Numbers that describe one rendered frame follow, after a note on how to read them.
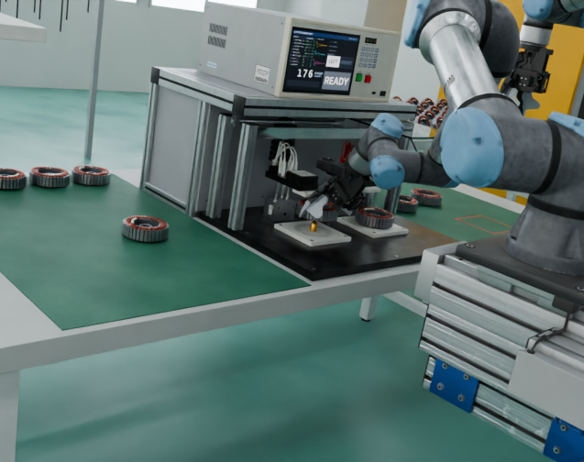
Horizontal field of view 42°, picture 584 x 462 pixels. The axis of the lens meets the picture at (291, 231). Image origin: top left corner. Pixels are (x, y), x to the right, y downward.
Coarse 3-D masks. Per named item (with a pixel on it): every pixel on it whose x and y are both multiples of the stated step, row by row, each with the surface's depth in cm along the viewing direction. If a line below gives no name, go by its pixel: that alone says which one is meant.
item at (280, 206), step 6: (270, 198) 213; (270, 204) 211; (276, 204) 209; (282, 204) 211; (288, 204) 212; (294, 204) 214; (264, 210) 213; (276, 210) 210; (282, 210) 212; (288, 210) 213; (294, 210) 215; (270, 216) 212; (276, 216) 211; (282, 216) 212; (288, 216) 214
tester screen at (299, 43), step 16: (304, 32) 197; (304, 48) 198; (320, 48) 202; (336, 48) 206; (352, 48) 210; (288, 64) 197; (304, 64) 200; (320, 64) 204; (304, 80) 202; (320, 80) 206
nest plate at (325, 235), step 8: (280, 224) 205; (288, 224) 207; (296, 224) 208; (304, 224) 209; (320, 224) 212; (288, 232) 201; (296, 232) 201; (304, 232) 202; (312, 232) 203; (320, 232) 204; (328, 232) 205; (336, 232) 207; (304, 240) 196; (312, 240) 196; (320, 240) 197; (328, 240) 199; (336, 240) 201; (344, 240) 203
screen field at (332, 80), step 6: (330, 72) 207; (336, 72) 209; (342, 72) 210; (348, 72) 212; (324, 78) 206; (330, 78) 208; (336, 78) 210; (342, 78) 211; (348, 78) 213; (324, 84) 207; (330, 84) 209; (336, 84) 210; (342, 84) 212; (348, 84) 214; (342, 90) 213
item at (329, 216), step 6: (300, 204) 200; (330, 204) 204; (300, 210) 200; (324, 210) 198; (330, 210) 199; (306, 216) 198; (312, 216) 198; (324, 216) 198; (330, 216) 199; (336, 216) 201
